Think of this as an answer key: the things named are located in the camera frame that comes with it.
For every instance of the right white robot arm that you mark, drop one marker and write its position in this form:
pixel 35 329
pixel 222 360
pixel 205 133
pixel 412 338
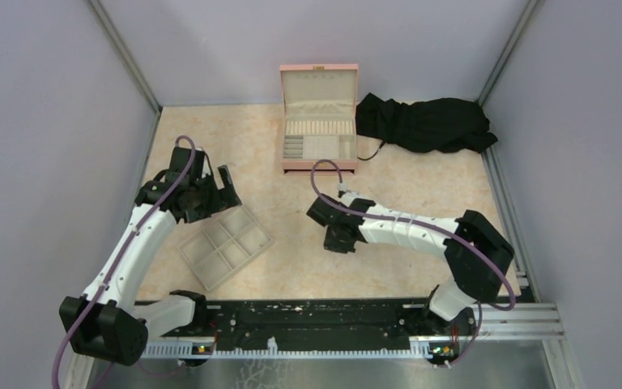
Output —
pixel 297 266

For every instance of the pink jewelry box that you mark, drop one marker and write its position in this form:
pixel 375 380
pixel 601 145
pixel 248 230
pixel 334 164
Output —
pixel 319 104

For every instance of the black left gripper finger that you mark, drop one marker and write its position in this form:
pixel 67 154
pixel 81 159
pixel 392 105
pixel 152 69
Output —
pixel 204 166
pixel 228 194

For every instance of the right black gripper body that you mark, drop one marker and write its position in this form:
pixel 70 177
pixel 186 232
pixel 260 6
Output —
pixel 334 243

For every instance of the grey divided drawer tray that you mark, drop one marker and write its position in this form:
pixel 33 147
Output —
pixel 224 246

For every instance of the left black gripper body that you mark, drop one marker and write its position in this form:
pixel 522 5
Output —
pixel 206 199

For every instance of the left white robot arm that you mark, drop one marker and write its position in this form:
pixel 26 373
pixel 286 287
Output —
pixel 104 322

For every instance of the black cloth bag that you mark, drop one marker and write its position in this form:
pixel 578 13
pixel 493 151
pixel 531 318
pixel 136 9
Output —
pixel 446 125

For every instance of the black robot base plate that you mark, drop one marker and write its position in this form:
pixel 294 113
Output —
pixel 331 327

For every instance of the white cable duct strip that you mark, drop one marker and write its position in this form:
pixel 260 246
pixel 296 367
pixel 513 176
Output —
pixel 188 350

